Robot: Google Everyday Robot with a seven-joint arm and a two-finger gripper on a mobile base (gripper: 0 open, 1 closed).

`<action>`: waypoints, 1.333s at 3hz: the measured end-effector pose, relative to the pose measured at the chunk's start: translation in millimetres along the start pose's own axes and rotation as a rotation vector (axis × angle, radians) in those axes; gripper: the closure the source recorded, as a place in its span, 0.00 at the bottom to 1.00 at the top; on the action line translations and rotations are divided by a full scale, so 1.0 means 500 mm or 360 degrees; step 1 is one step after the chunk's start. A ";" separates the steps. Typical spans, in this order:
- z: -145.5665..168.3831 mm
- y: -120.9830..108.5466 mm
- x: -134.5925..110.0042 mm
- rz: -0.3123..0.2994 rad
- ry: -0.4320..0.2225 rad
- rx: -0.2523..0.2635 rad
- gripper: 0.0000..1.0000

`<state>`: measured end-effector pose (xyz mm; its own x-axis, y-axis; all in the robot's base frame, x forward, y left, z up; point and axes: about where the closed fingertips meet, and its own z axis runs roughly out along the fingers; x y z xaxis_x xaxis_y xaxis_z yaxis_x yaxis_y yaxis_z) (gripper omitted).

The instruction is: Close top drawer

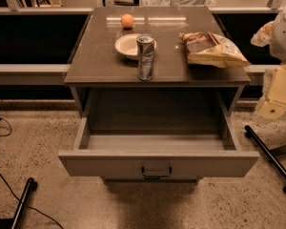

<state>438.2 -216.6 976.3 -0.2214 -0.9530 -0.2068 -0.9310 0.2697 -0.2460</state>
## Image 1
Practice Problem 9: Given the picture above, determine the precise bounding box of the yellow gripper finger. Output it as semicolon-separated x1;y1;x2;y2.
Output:
251;21;274;47
256;63;286;121

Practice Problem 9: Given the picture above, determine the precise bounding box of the grey top drawer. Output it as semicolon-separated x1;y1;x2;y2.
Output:
57;89;260;180

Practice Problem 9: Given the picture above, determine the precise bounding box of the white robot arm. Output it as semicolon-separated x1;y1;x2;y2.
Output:
251;6;286;121

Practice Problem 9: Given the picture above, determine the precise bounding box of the grey drawer cabinet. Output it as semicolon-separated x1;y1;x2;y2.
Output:
65;7;249;118

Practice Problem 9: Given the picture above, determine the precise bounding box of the brown chip bag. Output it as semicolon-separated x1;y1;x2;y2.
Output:
179;32;250;69

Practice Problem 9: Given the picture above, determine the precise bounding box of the silver drink can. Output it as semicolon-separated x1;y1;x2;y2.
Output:
136;34;154;81

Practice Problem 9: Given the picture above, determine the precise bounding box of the white bowl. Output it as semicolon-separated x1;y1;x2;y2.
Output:
115;33;156;60

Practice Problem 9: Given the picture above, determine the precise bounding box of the orange ball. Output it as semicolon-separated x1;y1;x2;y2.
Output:
120;14;134;29

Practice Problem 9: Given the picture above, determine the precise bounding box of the black stand leg left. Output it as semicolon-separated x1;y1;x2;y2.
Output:
0;177;37;229

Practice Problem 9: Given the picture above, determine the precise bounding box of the black floor cable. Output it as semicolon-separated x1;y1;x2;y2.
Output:
0;164;65;229

